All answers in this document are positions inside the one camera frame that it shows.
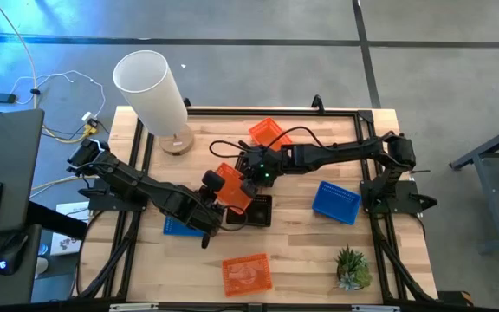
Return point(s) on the white label strip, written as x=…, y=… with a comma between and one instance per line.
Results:
x=133, y=307
x=375, y=308

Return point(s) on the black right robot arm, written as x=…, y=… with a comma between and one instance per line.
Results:
x=340, y=154

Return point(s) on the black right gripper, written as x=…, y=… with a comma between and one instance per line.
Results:
x=267, y=162

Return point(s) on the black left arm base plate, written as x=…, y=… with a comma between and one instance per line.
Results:
x=102, y=201

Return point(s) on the white printed paper box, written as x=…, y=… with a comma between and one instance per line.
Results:
x=69, y=242

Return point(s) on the grey desk surface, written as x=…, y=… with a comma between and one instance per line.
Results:
x=7, y=147

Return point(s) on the white power adapter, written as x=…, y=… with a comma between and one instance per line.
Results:
x=88, y=116

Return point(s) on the white shade wooden base lamp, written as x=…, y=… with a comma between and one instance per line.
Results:
x=150, y=91

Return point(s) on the small green succulent plant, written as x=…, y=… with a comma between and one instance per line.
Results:
x=352, y=268

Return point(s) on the white cup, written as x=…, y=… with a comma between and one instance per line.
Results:
x=41, y=266

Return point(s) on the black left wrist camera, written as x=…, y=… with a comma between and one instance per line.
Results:
x=212, y=180

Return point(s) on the black computer mouse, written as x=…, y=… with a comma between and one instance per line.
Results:
x=12, y=253

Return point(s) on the yellow plug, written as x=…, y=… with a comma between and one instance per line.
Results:
x=90, y=130

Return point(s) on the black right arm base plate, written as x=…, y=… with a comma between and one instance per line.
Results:
x=407, y=195

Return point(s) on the black desk beam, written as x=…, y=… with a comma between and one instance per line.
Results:
x=54, y=221

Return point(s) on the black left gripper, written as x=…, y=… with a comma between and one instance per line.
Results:
x=193, y=212

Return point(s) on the black aluminium table frame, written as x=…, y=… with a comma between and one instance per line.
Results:
x=232, y=112

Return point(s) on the orange plastic basket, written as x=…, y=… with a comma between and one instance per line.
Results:
x=247, y=275
x=232, y=190
x=264, y=132

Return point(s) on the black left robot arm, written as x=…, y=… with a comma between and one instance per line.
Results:
x=137, y=184

